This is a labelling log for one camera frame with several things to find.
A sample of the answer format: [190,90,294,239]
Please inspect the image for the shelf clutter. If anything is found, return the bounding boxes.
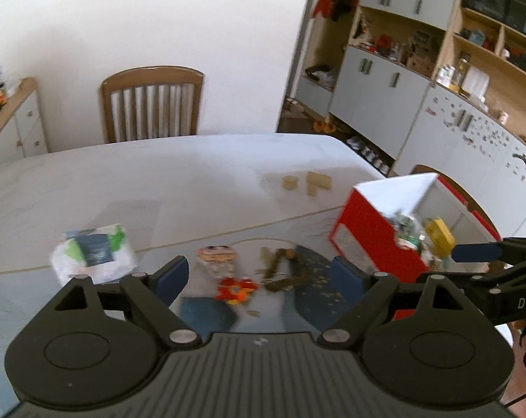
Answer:
[354,30,439,76]

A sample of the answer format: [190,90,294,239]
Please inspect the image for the brown rope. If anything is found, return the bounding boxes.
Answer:
[256,247,310,293]

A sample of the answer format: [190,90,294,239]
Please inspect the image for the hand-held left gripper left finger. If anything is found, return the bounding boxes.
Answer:
[54,256,203,351]

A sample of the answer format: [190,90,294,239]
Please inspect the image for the angular wooden block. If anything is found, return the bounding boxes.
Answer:
[305,171,332,197]

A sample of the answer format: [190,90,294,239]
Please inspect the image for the white wet wipes packet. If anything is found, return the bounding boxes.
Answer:
[49,223,138,286]

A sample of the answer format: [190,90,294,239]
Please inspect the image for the wooden slat-back chair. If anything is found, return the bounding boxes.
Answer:
[100,66,205,144]

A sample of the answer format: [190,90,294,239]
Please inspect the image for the row of shoes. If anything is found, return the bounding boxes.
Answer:
[347,136,393,176]

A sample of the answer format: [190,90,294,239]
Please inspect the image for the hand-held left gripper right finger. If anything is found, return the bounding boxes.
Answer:
[319,256,483,351]

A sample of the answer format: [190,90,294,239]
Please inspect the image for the red cardboard box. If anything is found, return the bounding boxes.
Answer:
[328,173,502,320]

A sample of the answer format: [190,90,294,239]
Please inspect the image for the yellow small box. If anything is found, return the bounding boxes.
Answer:
[424,218,456,256]

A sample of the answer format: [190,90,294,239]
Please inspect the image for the white and wood sideboard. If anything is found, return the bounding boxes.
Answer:
[0,77,50,169]

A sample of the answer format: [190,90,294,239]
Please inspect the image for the white container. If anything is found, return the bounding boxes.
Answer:
[461,67,491,99]

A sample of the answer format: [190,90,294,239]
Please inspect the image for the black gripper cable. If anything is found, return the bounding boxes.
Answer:
[502,388,526,411]

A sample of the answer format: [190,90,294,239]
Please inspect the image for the grey and wood wall cabinet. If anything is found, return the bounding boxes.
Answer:
[278,0,526,237]

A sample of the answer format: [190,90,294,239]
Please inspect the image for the glass jars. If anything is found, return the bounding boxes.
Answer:
[435,52,471,96]

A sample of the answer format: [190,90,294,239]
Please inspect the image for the orange and black clothing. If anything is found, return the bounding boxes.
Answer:
[313,0,360,22]

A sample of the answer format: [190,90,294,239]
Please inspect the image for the orange flower toy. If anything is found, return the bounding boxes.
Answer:
[215,276,258,305]

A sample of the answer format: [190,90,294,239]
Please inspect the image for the cartoon face pouch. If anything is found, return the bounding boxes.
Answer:
[195,245,238,279]

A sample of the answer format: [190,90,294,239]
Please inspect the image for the dark bag in cabinet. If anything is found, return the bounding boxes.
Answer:
[305,64,338,88]

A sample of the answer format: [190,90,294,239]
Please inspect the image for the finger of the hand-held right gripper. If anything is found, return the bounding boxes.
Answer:
[417,270,508,290]
[452,236,526,266]

